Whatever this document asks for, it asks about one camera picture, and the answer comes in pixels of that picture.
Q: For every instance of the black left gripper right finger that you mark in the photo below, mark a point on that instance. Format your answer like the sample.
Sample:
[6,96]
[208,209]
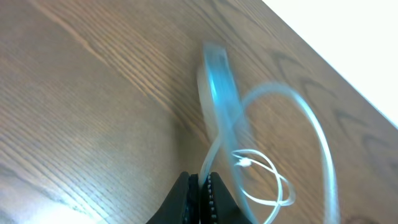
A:
[217,206]

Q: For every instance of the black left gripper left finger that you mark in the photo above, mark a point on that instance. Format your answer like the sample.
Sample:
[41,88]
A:
[181,205]

